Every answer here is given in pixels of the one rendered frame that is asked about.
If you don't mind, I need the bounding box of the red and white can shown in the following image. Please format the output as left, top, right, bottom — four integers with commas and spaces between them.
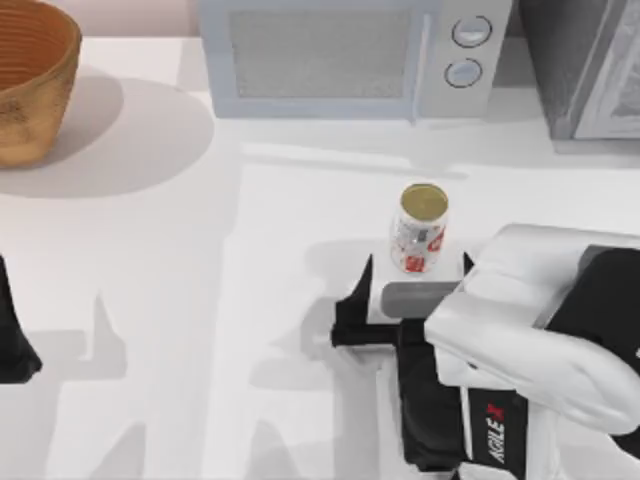
389, 182, 450, 275

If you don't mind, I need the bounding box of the round microwave knob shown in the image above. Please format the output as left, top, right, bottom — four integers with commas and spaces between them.
443, 56, 485, 91
451, 14, 494, 48

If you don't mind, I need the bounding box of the pale microwave oven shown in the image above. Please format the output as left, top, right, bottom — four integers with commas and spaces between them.
196, 0, 515, 125

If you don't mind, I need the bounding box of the grey cabinet door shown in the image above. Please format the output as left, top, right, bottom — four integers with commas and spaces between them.
571, 0, 640, 142

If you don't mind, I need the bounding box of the pale microwave door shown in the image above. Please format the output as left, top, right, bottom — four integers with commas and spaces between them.
198, 0, 432, 121

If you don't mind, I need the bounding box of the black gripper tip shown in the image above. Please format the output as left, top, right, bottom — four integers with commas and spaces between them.
0, 253, 44, 387

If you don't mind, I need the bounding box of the woven brown basket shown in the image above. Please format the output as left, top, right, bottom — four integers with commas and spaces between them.
0, 0, 83, 169

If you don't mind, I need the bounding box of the pale microwave door handle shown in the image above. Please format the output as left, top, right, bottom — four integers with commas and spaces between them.
412, 13, 433, 125

